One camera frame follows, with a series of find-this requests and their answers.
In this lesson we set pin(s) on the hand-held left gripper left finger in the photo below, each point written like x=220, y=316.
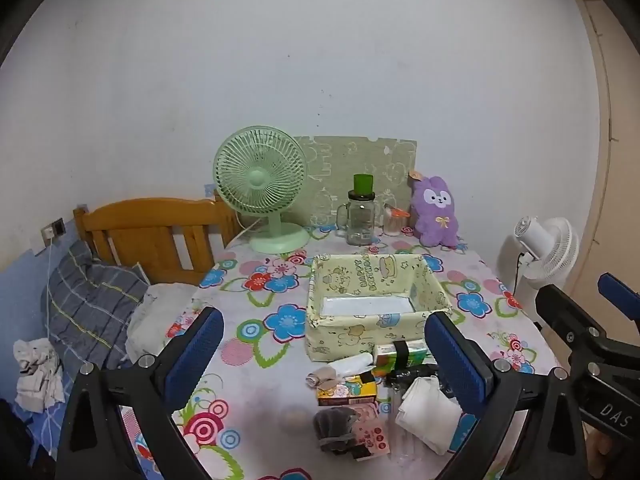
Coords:
x=197, y=355

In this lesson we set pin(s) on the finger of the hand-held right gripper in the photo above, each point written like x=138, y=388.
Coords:
x=622, y=297
x=560, y=310

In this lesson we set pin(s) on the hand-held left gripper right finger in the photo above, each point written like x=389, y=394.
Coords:
x=452, y=360

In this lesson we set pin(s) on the green juice carton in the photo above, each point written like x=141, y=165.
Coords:
x=415, y=355

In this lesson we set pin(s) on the black plastic bag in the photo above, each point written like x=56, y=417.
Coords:
x=415, y=372

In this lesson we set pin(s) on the yellow printed fabric storage box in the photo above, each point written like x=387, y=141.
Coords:
x=350, y=335

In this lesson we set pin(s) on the pink printed packet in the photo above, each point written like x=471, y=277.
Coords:
x=372, y=435

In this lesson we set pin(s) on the small yellow printed carton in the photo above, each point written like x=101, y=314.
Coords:
x=345, y=392

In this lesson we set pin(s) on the beige sock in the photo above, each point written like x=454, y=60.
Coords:
x=322, y=379

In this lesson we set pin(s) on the grey sock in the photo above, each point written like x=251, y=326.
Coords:
x=332, y=425

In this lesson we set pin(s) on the person's right hand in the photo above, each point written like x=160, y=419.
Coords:
x=602, y=445

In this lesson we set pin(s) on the white bedding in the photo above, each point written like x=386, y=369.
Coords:
x=160, y=305

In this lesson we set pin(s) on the white standing fan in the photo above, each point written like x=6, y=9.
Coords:
x=537, y=245

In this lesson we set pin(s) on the clear plastic wrapper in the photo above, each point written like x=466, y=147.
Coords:
x=400, y=447

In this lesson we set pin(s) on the grey plaid pillow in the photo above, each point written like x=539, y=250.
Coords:
x=85, y=300

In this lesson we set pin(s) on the beige door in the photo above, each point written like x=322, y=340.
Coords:
x=620, y=160

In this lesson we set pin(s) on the wooden bed headboard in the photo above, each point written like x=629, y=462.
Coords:
x=140, y=230

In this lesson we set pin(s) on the purple plush rabbit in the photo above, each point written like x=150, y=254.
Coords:
x=437, y=215

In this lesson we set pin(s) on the cotton swab tub orange lid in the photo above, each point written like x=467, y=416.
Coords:
x=392, y=225

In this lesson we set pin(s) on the crumpled white grey cloth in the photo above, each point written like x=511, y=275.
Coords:
x=37, y=375

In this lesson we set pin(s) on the glass jar with green lid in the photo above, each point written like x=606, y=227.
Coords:
x=361, y=215

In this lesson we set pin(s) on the blue bed sheet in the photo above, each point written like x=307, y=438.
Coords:
x=40, y=425

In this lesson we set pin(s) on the green desk fan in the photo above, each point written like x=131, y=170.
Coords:
x=257, y=177

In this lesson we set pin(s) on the dark cloth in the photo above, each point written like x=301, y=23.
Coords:
x=15, y=440

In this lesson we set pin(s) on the green patterned board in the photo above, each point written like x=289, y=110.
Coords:
x=340, y=160

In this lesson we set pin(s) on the wall socket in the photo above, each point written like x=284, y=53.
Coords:
x=55, y=230

